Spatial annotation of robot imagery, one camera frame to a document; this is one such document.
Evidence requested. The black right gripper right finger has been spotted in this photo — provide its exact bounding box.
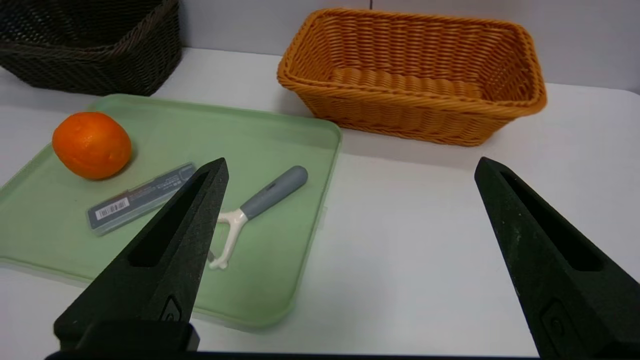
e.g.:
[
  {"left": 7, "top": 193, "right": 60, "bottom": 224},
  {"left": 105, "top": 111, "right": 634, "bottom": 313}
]
[{"left": 474, "top": 157, "right": 640, "bottom": 357}]

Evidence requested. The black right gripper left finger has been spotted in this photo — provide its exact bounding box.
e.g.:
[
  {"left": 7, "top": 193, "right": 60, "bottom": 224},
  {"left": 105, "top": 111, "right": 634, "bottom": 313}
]
[{"left": 53, "top": 158, "right": 230, "bottom": 352}]

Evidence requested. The grey handled white peeler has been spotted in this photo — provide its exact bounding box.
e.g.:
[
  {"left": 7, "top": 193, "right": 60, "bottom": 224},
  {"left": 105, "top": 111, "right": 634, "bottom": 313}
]
[{"left": 207, "top": 165, "right": 309, "bottom": 271}]

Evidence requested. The orange fruit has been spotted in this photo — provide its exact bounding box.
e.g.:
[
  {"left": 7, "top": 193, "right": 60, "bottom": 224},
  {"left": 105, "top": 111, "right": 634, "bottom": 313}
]
[{"left": 52, "top": 111, "right": 133, "bottom": 181}]

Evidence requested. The orange wicker basket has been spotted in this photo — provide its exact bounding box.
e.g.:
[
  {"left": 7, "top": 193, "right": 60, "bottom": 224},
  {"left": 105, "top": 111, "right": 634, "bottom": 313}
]
[{"left": 277, "top": 7, "right": 547, "bottom": 147}]

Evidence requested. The dark brown wicker basket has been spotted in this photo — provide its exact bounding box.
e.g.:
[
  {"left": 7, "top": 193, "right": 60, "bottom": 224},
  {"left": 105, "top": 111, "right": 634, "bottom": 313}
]
[{"left": 0, "top": 0, "right": 182, "bottom": 97}]

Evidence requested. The clear grey plastic case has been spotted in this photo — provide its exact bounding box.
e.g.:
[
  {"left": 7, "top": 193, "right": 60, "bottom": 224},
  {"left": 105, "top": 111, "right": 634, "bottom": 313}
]
[{"left": 87, "top": 161, "right": 197, "bottom": 237}]

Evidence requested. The green plastic tray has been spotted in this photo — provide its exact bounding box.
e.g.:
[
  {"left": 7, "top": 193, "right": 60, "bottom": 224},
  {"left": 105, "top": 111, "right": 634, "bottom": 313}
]
[{"left": 0, "top": 93, "right": 343, "bottom": 331}]

